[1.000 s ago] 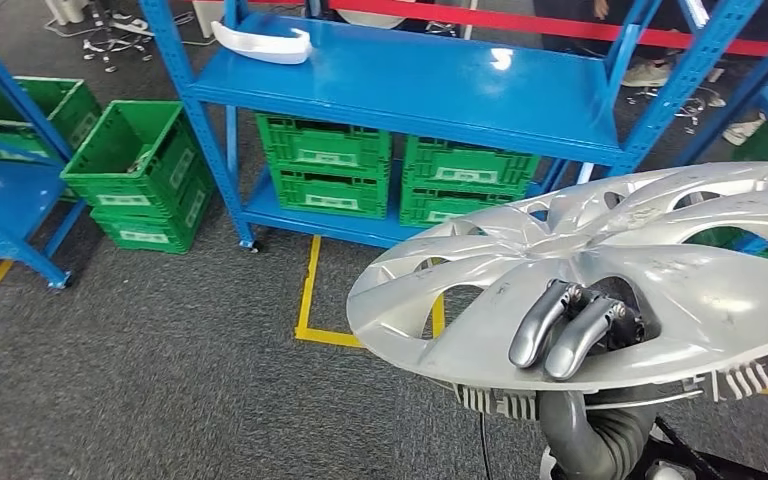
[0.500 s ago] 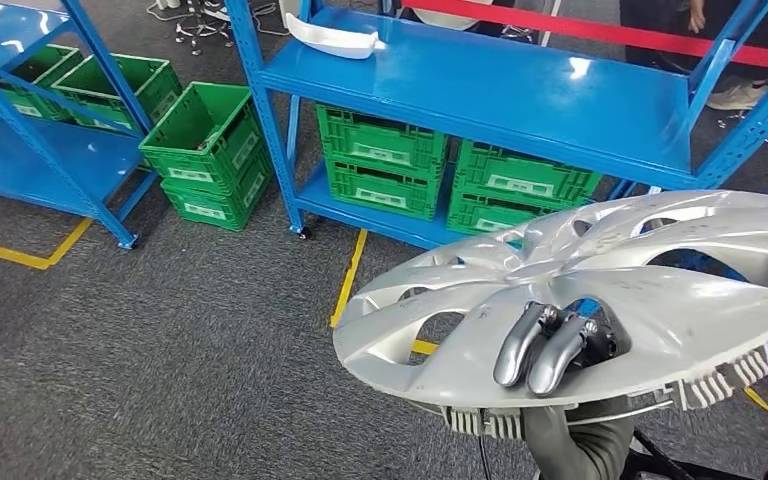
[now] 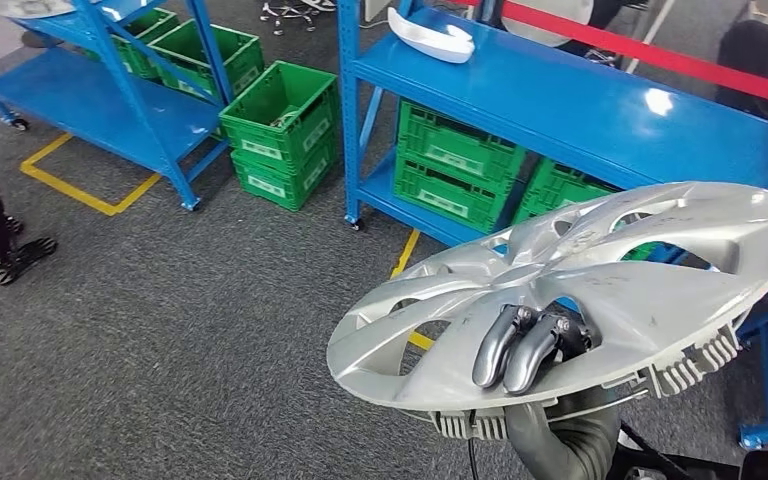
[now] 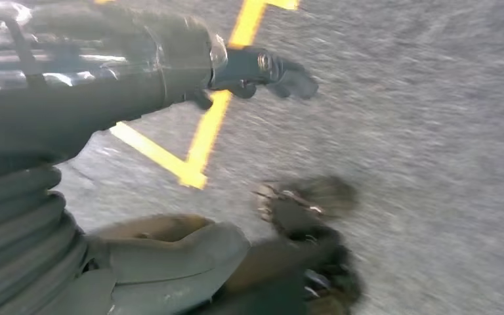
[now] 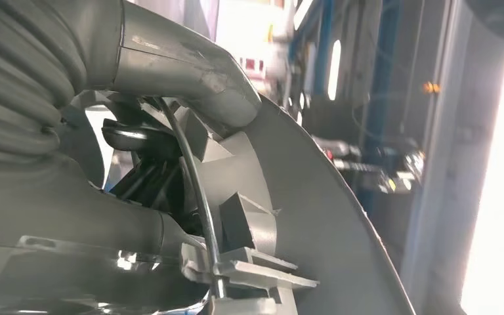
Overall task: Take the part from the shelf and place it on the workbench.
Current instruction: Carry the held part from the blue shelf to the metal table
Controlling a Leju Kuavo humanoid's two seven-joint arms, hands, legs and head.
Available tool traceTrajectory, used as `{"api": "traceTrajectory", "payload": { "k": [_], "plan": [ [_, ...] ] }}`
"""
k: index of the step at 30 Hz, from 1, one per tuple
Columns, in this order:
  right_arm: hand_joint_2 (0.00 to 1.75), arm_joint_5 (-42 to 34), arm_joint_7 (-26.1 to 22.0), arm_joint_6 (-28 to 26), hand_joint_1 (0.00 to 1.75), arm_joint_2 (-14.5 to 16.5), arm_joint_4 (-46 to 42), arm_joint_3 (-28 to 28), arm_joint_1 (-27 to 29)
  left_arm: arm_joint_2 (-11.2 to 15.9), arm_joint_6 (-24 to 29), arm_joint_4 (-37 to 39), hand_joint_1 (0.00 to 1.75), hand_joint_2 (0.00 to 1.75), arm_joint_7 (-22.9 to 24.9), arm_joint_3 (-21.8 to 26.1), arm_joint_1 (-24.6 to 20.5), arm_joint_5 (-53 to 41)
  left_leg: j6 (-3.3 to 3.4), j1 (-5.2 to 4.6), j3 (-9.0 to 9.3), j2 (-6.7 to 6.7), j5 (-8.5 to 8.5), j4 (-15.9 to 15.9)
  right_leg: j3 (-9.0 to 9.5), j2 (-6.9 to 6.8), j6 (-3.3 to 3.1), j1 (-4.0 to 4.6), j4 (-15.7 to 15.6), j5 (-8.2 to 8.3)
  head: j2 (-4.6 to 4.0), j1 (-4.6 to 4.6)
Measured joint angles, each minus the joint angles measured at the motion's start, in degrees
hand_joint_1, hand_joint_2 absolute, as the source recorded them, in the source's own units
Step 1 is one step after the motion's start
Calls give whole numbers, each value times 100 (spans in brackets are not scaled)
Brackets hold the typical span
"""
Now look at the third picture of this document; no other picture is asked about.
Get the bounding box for silver wheel hubcap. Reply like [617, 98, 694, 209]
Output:
[325, 180, 768, 444]
[0, 0, 77, 20]

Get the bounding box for white plastic car part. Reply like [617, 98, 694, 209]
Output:
[387, 6, 476, 65]

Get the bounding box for green plastic crate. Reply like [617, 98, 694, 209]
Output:
[218, 60, 342, 170]
[148, 19, 266, 104]
[82, 7, 181, 82]
[397, 99, 529, 187]
[230, 129, 340, 213]
[513, 157, 625, 227]
[392, 155, 514, 234]

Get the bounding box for white desk panel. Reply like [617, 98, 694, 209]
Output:
[625, 0, 678, 75]
[364, 0, 402, 22]

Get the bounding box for chrome chair base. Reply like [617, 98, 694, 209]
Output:
[259, 0, 338, 36]

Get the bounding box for person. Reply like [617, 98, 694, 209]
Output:
[499, 0, 596, 49]
[715, 0, 768, 130]

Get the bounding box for red barrier tape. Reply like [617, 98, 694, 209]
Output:
[453, 0, 768, 113]

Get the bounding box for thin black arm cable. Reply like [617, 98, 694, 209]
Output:
[466, 409, 479, 480]

